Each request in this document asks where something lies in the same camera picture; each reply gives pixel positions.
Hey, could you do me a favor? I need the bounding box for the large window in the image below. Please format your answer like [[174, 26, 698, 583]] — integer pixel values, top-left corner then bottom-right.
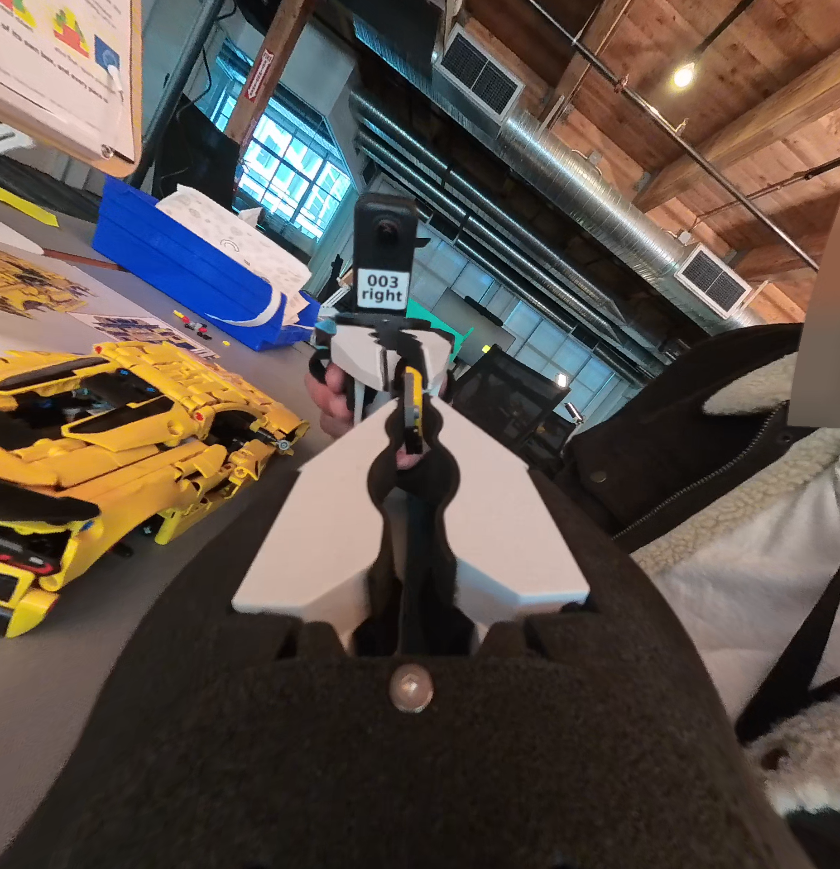
[[212, 95, 357, 242]]

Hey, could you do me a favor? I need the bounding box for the green plastic bin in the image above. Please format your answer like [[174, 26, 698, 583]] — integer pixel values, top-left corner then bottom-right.
[[406, 302, 476, 371]]

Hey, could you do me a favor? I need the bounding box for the blue plastic bin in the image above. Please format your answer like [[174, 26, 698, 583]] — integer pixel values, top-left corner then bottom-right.
[[91, 175, 323, 353]]

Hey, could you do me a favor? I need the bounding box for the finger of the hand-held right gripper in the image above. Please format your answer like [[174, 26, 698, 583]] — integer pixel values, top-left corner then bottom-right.
[[401, 331, 455, 398], [330, 329, 395, 393]]

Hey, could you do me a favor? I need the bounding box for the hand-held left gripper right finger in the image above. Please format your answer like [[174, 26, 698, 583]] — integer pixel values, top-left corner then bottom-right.
[[422, 398, 592, 656]]

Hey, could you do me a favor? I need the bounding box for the black shoulder strap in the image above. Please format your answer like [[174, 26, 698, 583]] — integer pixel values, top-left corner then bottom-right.
[[734, 543, 840, 745]]

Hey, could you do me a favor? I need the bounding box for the yellow paper strip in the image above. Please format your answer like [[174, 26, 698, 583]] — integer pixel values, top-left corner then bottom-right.
[[0, 180, 59, 228]]

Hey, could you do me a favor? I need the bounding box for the open instruction booklet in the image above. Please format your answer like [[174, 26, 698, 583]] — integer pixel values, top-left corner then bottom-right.
[[0, 234, 144, 355]]

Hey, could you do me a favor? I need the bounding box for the wooden post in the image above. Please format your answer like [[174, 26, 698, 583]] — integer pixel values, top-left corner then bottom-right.
[[226, 0, 319, 147]]

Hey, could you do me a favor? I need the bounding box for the yellow toy brick car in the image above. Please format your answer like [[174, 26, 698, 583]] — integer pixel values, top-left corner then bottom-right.
[[0, 339, 311, 639]]

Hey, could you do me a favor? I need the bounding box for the wooden instruction board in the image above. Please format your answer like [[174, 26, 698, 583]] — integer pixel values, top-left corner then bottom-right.
[[0, 0, 144, 179]]

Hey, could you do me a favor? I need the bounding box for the white shirt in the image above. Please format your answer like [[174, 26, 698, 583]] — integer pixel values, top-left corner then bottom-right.
[[634, 448, 840, 721]]

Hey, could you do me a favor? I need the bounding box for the white patterned paper bag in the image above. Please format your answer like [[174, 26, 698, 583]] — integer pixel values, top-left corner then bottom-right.
[[155, 183, 313, 328]]

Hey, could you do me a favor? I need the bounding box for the silver air duct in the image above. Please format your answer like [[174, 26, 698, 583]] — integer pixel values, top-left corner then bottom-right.
[[498, 112, 767, 335]]

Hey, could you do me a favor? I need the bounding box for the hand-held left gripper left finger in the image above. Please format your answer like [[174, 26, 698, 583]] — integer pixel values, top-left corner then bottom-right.
[[231, 399, 412, 656]]

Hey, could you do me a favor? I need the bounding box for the white air vent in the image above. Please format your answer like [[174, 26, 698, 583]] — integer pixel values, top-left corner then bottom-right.
[[674, 243, 755, 321], [433, 27, 527, 128]]

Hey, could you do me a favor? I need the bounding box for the white paper strip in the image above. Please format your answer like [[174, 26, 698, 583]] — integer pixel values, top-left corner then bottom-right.
[[206, 291, 289, 328]]

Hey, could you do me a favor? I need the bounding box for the grey desk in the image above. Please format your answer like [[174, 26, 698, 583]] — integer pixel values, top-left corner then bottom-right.
[[0, 197, 339, 843]]

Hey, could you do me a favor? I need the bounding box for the person's right hand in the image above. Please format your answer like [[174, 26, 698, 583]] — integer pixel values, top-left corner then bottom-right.
[[304, 362, 368, 440]]

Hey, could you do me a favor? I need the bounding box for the yellow and black brick assembly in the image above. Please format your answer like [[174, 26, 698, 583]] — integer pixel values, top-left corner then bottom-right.
[[401, 367, 427, 454]]

